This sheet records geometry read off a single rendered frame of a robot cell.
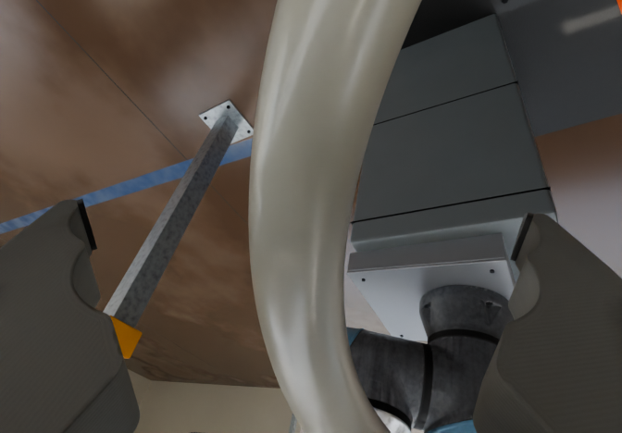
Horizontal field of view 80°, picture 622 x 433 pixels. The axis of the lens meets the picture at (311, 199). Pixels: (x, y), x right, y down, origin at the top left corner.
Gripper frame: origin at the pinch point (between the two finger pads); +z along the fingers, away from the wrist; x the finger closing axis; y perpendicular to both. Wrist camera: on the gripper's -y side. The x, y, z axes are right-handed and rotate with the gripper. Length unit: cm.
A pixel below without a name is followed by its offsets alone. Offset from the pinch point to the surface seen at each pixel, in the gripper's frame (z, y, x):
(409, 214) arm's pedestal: 58, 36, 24
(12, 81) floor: 180, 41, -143
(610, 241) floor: 138, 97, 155
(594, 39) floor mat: 117, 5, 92
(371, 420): -1.8, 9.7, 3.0
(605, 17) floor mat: 114, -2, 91
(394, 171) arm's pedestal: 72, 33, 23
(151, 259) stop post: 87, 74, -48
